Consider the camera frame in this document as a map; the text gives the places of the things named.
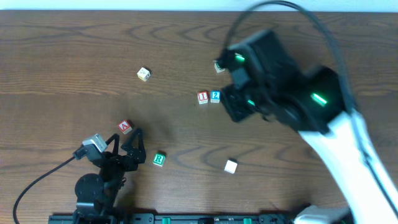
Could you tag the red letter A block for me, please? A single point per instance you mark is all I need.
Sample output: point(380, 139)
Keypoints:
point(125, 126)

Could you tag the green r block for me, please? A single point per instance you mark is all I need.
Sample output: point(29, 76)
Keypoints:
point(159, 159)
point(218, 67)

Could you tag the plain white wooden block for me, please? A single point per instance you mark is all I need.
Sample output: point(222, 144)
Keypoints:
point(230, 166)

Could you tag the blue number 2 block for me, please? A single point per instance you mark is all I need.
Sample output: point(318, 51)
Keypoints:
point(215, 96)

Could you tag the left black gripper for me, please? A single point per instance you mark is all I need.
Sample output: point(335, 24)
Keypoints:
point(121, 158)

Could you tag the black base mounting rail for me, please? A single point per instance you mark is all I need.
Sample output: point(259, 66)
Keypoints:
point(149, 218)

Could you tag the red letter I block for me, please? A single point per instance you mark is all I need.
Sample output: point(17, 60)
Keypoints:
point(202, 97)

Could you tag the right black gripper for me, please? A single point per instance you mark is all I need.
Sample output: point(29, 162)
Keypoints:
point(235, 90)

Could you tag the green R block near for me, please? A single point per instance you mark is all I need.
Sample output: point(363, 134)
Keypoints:
point(159, 159)

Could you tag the green R block far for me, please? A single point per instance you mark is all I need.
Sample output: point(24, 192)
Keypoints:
point(218, 67)

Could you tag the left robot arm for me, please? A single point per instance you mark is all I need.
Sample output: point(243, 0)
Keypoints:
point(96, 193)

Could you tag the cream picture wooden block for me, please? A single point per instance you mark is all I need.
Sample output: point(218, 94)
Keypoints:
point(143, 74)

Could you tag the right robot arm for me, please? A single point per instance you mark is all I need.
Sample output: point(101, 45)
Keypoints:
point(312, 105)

